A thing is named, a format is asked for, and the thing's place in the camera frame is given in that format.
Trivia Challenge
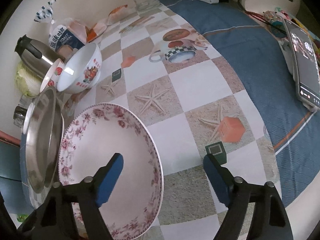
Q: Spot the large stainless steel plate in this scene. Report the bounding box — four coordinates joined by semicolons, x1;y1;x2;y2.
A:
25;87;65;193

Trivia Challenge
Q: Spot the floral rimmed round plate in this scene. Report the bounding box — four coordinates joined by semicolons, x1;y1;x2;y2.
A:
58;103;164;239

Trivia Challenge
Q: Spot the strawberry pattern red-rimmed bowl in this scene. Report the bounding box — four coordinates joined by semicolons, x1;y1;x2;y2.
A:
40;59;65;93

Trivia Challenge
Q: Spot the small white round bowl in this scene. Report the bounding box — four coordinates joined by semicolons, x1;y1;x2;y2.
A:
57;43;102;94

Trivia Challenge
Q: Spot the dark lidded glass jar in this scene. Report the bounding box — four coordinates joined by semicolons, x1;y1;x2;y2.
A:
13;95;33;128

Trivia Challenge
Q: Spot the napa cabbage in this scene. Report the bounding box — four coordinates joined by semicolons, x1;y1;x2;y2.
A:
15;61;42;98

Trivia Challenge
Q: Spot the stainless steel thermos jug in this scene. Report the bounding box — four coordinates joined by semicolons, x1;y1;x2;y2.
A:
15;35;65;79

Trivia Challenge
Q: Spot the smartphone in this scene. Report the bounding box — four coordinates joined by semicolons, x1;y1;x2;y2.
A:
283;19;319;112

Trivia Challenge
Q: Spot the toast bread bag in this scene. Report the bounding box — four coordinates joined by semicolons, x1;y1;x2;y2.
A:
34;0;87;61

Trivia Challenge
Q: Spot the orange snack packet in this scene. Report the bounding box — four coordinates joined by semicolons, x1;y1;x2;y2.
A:
86;22;107;43
107;4;130;25

